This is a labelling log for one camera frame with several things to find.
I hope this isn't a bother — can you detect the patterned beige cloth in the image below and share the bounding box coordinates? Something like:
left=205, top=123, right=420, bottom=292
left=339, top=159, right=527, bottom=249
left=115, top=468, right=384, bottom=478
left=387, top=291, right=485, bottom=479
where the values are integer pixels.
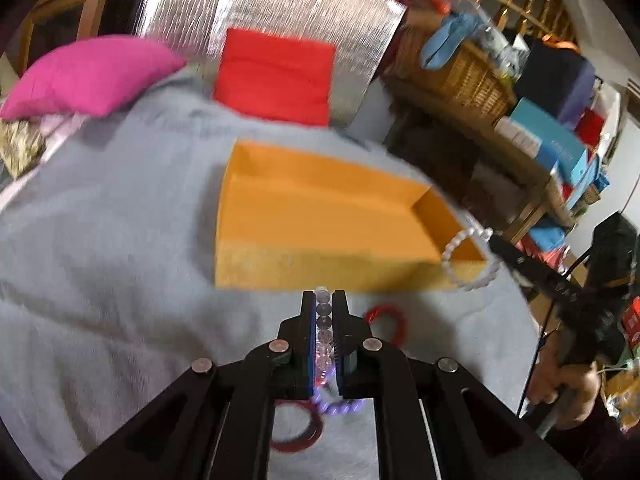
left=1, top=120, right=46, bottom=179

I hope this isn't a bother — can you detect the silver foil insulation sheet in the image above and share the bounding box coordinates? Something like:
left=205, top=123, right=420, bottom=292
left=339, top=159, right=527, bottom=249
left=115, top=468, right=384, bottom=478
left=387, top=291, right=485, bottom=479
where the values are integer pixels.
left=132, top=0, right=406, bottom=127

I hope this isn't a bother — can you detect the right hand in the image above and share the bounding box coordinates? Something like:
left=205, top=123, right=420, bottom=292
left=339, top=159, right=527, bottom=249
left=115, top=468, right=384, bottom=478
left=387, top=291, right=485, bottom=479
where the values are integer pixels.
left=526, top=330, right=600, bottom=430

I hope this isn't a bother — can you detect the blue cardboard box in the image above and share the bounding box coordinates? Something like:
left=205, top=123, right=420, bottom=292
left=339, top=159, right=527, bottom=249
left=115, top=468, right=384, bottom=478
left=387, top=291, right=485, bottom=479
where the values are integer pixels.
left=510, top=98, right=588, bottom=186

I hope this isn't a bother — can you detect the grey blanket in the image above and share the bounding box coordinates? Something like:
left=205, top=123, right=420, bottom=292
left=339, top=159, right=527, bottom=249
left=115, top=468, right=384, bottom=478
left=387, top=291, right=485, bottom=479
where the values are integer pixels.
left=0, top=66, right=542, bottom=480

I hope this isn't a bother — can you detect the red cushion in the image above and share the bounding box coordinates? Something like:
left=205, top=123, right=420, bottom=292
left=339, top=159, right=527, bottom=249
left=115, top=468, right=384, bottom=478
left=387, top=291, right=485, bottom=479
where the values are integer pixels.
left=213, top=28, right=336, bottom=127

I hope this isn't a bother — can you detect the orange cardboard box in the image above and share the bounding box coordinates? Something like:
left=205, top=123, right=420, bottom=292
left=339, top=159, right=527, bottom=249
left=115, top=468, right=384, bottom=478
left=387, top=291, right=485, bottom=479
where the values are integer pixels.
left=214, top=138, right=490, bottom=293

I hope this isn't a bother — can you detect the wooden shelf table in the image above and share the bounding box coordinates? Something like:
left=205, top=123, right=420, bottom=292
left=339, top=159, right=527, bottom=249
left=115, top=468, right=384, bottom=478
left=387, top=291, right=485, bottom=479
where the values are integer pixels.
left=383, top=75, right=578, bottom=243

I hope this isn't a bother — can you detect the wicker basket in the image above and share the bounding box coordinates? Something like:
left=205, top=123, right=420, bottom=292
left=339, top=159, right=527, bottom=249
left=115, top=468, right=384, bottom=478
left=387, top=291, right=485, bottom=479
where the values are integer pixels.
left=385, top=25, right=516, bottom=124

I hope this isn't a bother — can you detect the blue cloth in basket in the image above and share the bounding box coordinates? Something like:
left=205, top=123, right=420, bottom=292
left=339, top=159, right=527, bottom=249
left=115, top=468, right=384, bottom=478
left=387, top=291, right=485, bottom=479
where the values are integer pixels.
left=420, top=13, right=484, bottom=70

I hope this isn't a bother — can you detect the purple bead bracelet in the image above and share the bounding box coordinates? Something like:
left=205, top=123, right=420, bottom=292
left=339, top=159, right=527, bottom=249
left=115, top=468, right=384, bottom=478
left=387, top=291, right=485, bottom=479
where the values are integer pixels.
left=309, top=285, right=370, bottom=417

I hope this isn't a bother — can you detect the red bead bracelet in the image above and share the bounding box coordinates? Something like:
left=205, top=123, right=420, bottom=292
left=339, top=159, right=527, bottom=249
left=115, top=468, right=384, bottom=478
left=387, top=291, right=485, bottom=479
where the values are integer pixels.
left=363, top=302, right=409, bottom=347

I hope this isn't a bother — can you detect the dark red fabric hair tie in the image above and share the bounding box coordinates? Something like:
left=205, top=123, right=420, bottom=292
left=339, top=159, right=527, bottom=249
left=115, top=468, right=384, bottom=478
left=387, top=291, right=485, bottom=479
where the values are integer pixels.
left=270, top=398, right=324, bottom=454

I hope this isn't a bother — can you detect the white bead bracelet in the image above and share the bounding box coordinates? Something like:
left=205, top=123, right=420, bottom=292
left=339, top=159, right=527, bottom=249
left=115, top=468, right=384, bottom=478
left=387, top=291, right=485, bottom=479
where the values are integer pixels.
left=439, top=225, right=497, bottom=291

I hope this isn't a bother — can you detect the magenta pillow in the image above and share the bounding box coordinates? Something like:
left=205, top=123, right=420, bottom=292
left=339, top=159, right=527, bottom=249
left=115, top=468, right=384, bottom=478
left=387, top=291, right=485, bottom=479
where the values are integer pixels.
left=1, top=35, right=186, bottom=120

